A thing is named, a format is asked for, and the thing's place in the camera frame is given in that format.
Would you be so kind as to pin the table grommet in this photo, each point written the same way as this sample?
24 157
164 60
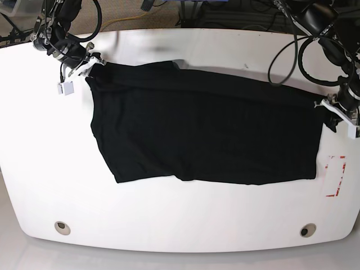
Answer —
308 230
62 228

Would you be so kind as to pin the black T-shirt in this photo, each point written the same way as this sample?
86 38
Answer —
158 120

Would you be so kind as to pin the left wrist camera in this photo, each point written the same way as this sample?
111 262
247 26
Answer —
353 131

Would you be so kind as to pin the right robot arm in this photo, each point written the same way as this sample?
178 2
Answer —
51 34

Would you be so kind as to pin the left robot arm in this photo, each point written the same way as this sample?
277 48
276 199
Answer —
339 39

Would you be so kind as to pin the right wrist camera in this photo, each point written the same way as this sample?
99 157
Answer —
65 88

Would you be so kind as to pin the left table grommet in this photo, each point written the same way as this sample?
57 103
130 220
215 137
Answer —
62 228

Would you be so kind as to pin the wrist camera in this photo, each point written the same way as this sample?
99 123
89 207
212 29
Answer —
65 88
353 131

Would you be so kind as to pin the right table grommet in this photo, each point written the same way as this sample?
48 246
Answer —
308 230

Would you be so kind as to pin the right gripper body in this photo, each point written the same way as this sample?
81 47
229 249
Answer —
78 56

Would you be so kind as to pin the red tape marking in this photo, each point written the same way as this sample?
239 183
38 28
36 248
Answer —
334 174

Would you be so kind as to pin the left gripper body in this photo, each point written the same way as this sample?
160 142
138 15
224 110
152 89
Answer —
330 102

